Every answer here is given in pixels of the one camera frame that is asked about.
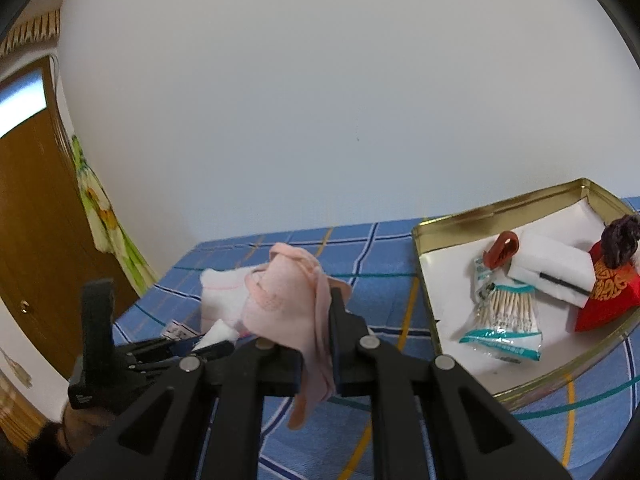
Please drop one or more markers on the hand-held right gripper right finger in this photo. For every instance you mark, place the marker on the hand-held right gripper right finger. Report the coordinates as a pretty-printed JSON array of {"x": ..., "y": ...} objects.
[{"x": 336, "y": 345}]

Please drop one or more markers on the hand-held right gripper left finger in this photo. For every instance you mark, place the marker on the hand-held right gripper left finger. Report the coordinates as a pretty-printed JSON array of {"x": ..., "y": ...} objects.
[{"x": 270, "y": 360}]

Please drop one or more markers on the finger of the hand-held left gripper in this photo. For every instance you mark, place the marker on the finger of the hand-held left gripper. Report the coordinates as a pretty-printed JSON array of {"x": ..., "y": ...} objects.
[
  {"x": 97, "y": 310},
  {"x": 200, "y": 349}
]

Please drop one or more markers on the peach pink cloth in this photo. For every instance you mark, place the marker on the peach pink cloth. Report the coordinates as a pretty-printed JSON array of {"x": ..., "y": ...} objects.
[{"x": 285, "y": 305}]

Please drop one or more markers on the gold tin box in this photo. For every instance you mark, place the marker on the gold tin box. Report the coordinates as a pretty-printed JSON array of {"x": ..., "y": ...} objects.
[{"x": 450, "y": 230}]

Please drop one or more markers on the red-brown knitted band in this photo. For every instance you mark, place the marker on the red-brown knitted band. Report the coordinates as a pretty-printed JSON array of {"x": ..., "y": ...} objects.
[{"x": 505, "y": 247}]

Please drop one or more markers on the person's left hand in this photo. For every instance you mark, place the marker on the person's left hand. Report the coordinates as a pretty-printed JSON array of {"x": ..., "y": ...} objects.
[{"x": 90, "y": 427}]

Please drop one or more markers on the white cloth with pink stitching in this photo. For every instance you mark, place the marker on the white cloth with pink stitching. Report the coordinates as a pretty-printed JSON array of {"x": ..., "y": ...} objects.
[{"x": 220, "y": 300}]

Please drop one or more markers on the metal door knob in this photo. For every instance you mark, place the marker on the metal door knob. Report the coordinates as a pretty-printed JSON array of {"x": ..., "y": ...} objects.
[{"x": 23, "y": 306}]

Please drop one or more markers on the brown wooden door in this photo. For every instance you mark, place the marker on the brown wooden door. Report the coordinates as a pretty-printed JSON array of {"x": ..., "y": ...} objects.
[{"x": 40, "y": 240}]

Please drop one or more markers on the green floral hanging cloth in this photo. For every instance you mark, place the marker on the green floral hanging cloth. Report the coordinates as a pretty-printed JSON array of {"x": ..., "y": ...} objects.
[{"x": 100, "y": 210}]

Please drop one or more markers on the blue plaid bed sheet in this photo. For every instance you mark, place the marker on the blue plaid bed sheet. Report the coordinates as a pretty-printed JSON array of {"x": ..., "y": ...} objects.
[{"x": 390, "y": 260}]

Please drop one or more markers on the white paper liner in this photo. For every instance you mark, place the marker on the white paper liner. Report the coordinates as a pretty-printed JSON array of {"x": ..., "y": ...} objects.
[{"x": 450, "y": 310}]

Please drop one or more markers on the small clear plastic packet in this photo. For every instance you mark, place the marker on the small clear plastic packet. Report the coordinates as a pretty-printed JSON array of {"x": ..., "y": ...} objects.
[{"x": 484, "y": 285}]

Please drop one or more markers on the cotton swab packet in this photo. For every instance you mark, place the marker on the cotton swab packet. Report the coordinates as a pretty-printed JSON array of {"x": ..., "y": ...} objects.
[{"x": 505, "y": 320}]

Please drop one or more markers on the transom window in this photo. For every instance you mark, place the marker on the transom window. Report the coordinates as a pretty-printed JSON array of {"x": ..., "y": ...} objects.
[{"x": 22, "y": 100}]

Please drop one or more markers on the white tissue pack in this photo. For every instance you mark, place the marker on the white tissue pack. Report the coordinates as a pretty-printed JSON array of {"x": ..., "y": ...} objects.
[{"x": 550, "y": 262}]

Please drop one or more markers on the black hairpin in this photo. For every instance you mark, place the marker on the black hairpin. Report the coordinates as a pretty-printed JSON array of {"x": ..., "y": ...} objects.
[{"x": 565, "y": 282}]

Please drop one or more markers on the red embroidered pouch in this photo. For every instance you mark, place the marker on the red embroidered pouch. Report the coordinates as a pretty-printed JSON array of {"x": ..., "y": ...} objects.
[{"x": 610, "y": 290}]

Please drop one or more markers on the fringed curtain valance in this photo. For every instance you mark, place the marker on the fringed curtain valance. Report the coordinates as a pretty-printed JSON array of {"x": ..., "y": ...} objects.
[{"x": 30, "y": 32}]

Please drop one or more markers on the dark hair scrunchie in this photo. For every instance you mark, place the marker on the dark hair scrunchie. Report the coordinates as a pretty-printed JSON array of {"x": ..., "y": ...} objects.
[{"x": 620, "y": 237}]

